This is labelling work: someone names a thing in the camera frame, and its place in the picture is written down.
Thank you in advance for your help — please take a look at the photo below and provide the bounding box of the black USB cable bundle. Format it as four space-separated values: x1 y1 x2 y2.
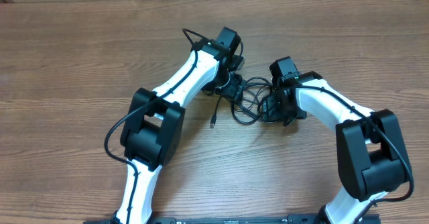
230 76 274 126

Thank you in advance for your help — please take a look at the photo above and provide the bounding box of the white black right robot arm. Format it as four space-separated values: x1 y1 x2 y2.
259 57 414 224

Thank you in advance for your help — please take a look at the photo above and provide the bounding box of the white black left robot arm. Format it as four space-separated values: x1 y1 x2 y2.
103 27 244 223

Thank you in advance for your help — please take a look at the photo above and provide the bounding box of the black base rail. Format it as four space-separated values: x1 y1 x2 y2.
83 213 381 224

